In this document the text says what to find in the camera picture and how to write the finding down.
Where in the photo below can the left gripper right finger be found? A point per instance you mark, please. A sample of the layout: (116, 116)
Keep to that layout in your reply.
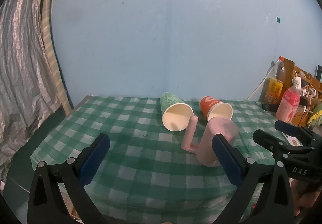
(263, 192)

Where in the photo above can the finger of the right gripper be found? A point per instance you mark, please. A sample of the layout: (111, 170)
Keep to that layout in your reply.
(304, 135)
(275, 145)

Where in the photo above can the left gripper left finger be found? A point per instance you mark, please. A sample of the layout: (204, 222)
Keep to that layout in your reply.
(46, 204)

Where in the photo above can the pink plastic mug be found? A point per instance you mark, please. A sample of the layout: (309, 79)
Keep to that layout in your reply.
(206, 149)

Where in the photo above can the orange paper cup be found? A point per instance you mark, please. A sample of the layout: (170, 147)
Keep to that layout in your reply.
(212, 107)

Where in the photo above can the green paper cup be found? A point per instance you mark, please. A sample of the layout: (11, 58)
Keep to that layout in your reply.
(175, 112)

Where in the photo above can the right hand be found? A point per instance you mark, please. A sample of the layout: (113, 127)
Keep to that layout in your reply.
(304, 201)

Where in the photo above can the white smartphone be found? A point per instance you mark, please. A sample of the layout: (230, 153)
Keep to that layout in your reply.
(293, 140)

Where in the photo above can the pink drink bottle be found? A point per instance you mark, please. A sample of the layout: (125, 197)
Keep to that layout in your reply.
(288, 105)

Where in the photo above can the wooden desk organizer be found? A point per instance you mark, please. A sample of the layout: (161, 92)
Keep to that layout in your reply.
(310, 89)

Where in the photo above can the orange juice bottle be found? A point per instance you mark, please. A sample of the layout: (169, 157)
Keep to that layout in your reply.
(275, 82)

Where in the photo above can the green checkered tablecloth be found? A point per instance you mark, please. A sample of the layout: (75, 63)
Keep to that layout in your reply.
(146, 177)

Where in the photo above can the silver foil curtain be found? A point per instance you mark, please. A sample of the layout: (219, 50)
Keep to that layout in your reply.
(31, 86)

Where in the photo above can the striped beige curtain edge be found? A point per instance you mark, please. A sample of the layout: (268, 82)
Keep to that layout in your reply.
(51, 38)

